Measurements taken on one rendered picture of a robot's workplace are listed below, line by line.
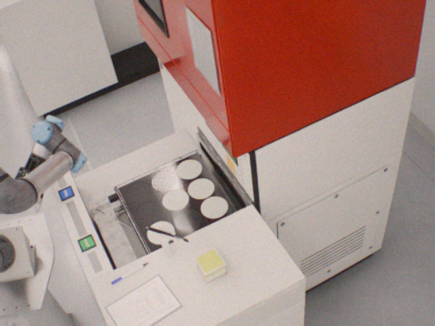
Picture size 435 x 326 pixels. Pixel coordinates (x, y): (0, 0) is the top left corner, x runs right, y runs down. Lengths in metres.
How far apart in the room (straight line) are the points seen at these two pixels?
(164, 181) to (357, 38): 0.92
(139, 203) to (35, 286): 0.51
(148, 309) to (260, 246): 0.42
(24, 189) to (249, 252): 0.74
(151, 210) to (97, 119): 1.87
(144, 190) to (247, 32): 0.90
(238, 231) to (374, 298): 1.16
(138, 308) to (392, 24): 1.20
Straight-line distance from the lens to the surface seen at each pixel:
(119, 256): 1.99
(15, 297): 2.12
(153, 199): 2.08
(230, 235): 1.85
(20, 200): 1.62
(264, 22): 1.45
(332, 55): 1.67
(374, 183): 2.33
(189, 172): 2.13
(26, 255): 2.12
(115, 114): 3.83
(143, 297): 1.78
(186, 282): 1.78
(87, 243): 1.95
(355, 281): 2.87
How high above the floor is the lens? 2.50
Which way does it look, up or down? 48 degrees down
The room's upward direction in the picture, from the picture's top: 10 degrees counter-clockwise
